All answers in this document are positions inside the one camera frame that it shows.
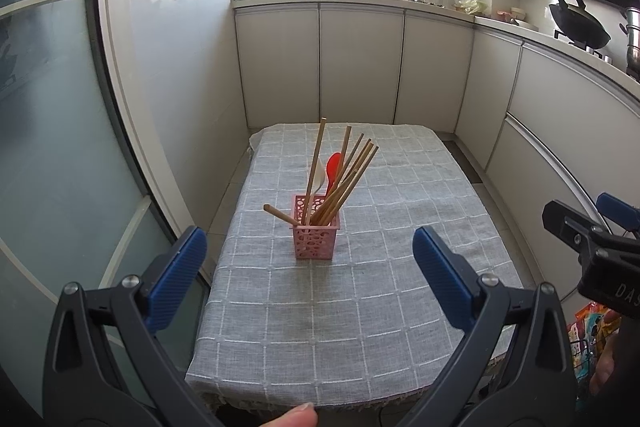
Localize group of wooden chopsticks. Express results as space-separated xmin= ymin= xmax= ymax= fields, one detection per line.
xmin=263 ymin=117 xmax=380 ymax=228

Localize white kitchen base cabinets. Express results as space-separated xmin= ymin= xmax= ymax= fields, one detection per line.
xmin=232 ymin=0 xmax=640 ymax=303

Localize frosted glass sliding door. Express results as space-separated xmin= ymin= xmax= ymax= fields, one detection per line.
xmin=0 ymin=0 xmax=211 ymax=427

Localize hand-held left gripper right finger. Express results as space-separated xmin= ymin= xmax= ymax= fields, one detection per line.
xmin=382 ymin=226 xmax=581 ymax=427

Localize pile of colourful snack packets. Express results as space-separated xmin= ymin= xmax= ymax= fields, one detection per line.
xmin=567 ymin=302 xmax=623 ymax=383

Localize person's right hand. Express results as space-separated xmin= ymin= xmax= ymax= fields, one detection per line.
xmin=589 ymin=332 xmax=623 ymax=399

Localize pink perforated utensil holder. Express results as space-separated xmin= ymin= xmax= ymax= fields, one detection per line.
xmin=292 ymin=194 xmax=342 ymax=261

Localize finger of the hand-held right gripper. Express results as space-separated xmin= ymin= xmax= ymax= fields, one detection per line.
xmin=542 ymin=199 xmax=608 ymax=258
xmin=596 ymin=192 xmax=640 ymax=236

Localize steel pot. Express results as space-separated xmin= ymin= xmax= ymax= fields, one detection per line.
xmin=620 ymin=6 xmax=640 ymax=75

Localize white plastic spoon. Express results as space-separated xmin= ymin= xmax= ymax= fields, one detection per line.
xmin=312 ymin=157 xmax=331 ymax=200

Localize gas stove burner grate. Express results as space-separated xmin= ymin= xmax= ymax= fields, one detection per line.
xmin=554 ymin=32 xmax=615 ymax=64

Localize red plastic spoon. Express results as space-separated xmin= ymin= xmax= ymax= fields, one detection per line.
xmin=325 ymin=152 xmax=346 ymax=198

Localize black wok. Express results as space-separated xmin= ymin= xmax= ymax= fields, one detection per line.
xmin=542 ymin=0 xmax=612 ymax=50

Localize white bowl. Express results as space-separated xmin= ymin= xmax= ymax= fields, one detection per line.
xmin=492 ymin=7 xmax=527 ymax=25

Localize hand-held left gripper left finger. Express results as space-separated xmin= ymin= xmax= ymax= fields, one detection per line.
xmin=42 ymin=226 xmax=221 ymax=427

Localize grey checked tablecloth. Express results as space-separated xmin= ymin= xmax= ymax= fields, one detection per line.
xmin=185 ymin=123 xmax=525 ymax=413

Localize person's left hand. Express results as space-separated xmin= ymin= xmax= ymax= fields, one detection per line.
xmin=264 ymin=402 xmax=319 ymax=427

